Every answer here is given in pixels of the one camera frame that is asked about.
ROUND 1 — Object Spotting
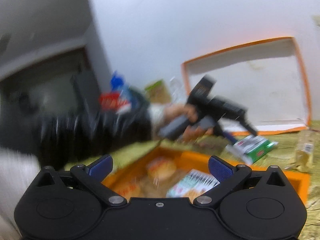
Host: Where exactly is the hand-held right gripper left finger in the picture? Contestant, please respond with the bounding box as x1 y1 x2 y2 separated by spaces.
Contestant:
34 154 127 207

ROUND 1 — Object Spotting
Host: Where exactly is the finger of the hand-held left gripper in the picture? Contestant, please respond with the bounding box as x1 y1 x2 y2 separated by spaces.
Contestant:
215 124 240 145
239 116 259 136

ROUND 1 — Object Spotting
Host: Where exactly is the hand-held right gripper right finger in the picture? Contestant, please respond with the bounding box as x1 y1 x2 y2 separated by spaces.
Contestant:
194 155 285 207

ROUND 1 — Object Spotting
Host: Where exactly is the green biscuit packet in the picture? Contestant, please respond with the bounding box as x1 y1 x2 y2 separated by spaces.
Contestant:
225 134 278 165

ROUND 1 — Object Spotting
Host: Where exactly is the white biscuit packet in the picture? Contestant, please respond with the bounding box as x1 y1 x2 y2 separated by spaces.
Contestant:
166 169 221 198

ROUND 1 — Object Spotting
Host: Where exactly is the round pastry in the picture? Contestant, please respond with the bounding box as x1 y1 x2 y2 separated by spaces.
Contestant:
116 181 142 198
146 156 177 180

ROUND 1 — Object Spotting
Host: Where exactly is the orange box lid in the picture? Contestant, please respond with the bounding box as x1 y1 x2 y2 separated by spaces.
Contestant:
181 37 312 136

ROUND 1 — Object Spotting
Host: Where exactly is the yellow cracker packet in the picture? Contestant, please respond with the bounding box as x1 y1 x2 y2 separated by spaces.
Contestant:
287 129 317 173

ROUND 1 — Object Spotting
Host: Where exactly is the orange cardboard box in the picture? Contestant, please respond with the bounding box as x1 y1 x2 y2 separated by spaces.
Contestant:
101 146 310 205

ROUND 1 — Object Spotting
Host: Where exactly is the person's left forearm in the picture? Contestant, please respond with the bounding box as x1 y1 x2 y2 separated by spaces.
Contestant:
37 104 167 170

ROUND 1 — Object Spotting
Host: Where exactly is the green wood-grain desktop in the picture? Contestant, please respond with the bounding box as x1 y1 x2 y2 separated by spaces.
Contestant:
62 121 320 240

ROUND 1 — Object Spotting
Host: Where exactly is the person's left hand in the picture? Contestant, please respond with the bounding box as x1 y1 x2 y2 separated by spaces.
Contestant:
165 105 213 142

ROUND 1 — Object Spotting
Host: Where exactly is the yellow packet green top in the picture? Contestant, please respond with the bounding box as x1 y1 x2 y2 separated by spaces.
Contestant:
145 79 172 103

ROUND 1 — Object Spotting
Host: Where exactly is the red snack bag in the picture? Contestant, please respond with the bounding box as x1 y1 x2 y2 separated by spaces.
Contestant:
99 92 132 114

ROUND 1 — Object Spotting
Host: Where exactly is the blue water bottle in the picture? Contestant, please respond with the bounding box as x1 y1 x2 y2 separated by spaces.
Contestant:
110 71 130 98

